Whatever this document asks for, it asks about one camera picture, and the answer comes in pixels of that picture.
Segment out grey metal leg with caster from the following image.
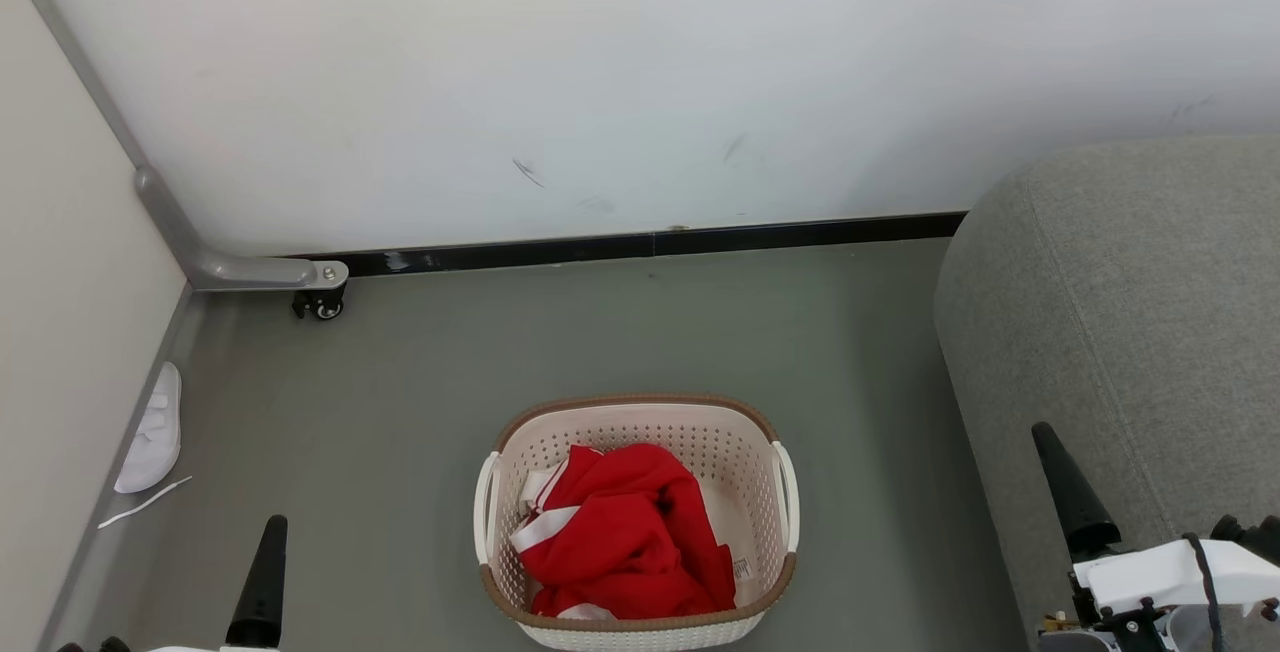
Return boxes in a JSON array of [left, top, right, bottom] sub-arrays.
[[0, 0, 350, 293]]

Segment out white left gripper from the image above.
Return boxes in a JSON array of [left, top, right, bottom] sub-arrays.
[[148, 515, 289, 652]]

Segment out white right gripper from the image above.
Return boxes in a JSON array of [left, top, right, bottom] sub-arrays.
[[1032, 422, 1280, 652]]

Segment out black caster wheel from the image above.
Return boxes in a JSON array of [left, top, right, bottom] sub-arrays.
[[292, 287, 346, 322]]

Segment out thin white strip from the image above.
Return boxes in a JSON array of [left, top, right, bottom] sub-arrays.
[[97, 475, 193, 530]]

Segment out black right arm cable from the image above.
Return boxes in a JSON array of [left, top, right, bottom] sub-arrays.
[[1183, 532, 1229, 652]]

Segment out black baseboard strip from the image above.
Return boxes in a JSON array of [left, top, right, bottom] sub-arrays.
[[285, 211, 969, 278]]

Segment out grey fabric sofa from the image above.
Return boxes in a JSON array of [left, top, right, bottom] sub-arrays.
[[933, 135, 1280, 652]]

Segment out plain red garment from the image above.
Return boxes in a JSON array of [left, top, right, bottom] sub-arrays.
[[520, 442, 736, 613]]

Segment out cream perforated laundry basket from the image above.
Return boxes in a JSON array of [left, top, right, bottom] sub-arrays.
[[473, 392, 801, 652]]

